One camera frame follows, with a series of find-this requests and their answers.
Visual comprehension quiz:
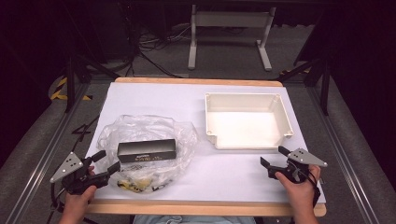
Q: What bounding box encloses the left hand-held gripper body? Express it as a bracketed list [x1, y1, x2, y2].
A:
[49, 151, 111, 196]

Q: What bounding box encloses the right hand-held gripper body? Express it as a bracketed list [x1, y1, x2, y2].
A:
[267, 147, 329, 185]

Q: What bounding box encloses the clear plastic bag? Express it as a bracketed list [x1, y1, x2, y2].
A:
[96, 114, 199, 194]

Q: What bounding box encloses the person's right hand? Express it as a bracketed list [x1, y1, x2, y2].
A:
[275, 164, 322, 213]

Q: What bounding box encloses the person's left hand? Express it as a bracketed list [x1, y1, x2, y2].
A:
[61, 165, 98, 217]

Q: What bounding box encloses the black cardboard box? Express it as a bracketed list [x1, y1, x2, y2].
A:
[117, 138, 177, 163]

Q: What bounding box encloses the white plastic bin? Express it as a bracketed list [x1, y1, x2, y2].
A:
[204, 91, 295, 150]

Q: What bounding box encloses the black tripod stand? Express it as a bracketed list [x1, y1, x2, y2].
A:
[64, 54, 121, 113]
[278, 57, 332, 117]

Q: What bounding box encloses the yellow black floor tape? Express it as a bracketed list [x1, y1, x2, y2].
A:
[49, 77, 93, 102]

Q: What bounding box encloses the white paper sheet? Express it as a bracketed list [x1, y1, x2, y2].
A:
[85, 81, 327, 204]

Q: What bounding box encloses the wooden table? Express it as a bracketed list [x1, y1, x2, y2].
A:
[83, 77, 328, 217]

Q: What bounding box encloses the light blue clothing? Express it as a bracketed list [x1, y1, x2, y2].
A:
[133, 214, 257, 224]

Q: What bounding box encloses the white metal stand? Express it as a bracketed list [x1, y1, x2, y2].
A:
[187, 4, 277, 72]

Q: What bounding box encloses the aluminium floor rail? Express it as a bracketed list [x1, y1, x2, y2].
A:
[5, 82, 92, 224]
[306, 87, 380, 224]

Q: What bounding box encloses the black wrist strap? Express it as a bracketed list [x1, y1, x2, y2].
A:
[307, 170, 322, 208]

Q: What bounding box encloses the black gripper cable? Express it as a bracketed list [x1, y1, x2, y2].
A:
[46, 182, 67, 224]

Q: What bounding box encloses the bundle of floor cables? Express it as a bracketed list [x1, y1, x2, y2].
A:
[124, 23, 194, 78]

